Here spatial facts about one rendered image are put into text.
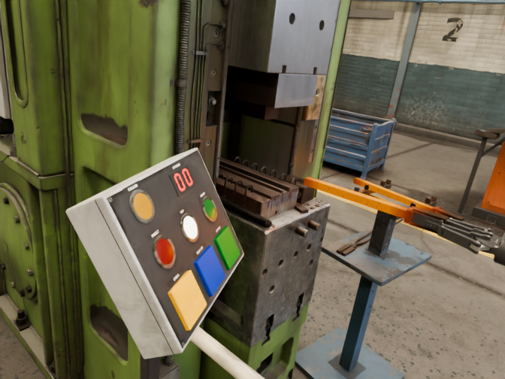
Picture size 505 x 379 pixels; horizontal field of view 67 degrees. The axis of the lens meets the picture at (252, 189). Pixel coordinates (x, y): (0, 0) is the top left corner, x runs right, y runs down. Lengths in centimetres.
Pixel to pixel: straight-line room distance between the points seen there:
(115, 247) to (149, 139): 45
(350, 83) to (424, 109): 184
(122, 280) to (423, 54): 863
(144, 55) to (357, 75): 872
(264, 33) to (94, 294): 112
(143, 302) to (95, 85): 83
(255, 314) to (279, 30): 86
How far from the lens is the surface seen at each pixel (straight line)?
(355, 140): 495
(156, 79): 98
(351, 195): 113
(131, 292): 64
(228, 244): 85
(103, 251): 63
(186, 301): 68
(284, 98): 112
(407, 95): 906
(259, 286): 125
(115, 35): 122
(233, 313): 143
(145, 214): 64
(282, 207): 128
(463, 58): 879
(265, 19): 106
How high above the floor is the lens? 143
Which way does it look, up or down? 21 degrees down
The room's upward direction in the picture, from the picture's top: 7 degrees clockwise
